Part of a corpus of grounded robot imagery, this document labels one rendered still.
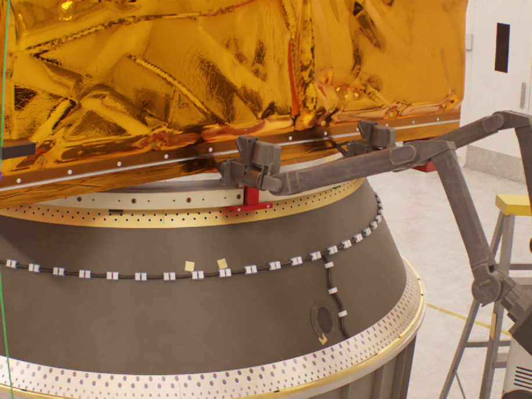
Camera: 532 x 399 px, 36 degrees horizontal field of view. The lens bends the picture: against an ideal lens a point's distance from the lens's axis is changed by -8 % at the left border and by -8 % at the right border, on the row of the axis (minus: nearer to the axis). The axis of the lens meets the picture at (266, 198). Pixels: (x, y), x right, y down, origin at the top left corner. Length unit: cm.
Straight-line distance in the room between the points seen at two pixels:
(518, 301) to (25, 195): 123
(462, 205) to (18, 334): 129
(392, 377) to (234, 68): 125
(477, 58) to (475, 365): 587
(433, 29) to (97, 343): 159
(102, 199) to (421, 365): 333
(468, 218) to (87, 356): 110
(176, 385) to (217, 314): 24
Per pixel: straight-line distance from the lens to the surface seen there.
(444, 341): 572
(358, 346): 269
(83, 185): 220
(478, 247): 207
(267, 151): 229
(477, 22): 1060
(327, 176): 221
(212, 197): 241
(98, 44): 210
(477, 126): 250
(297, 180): 223
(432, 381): 516
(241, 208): 243
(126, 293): 240
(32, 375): 244
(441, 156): 208
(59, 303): 243
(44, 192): 215
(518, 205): 332
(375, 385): 284
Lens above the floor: 235
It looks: 16 degrees down
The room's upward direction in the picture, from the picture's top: 3 degrees clockwise
